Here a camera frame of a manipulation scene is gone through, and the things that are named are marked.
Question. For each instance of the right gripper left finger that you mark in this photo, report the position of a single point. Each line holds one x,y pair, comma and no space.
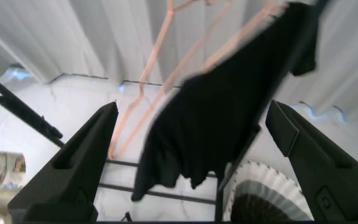
61,189

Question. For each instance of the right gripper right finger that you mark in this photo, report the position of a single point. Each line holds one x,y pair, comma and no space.
331,177

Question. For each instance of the black t-shirt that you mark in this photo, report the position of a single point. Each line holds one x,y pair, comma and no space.
213,118

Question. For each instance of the white laundry basket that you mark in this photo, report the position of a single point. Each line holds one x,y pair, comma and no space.
269,186

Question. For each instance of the black clothes rack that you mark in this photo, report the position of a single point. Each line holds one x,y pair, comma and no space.
26,115

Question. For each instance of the white curtain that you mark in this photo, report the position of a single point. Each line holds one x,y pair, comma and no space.
73,37

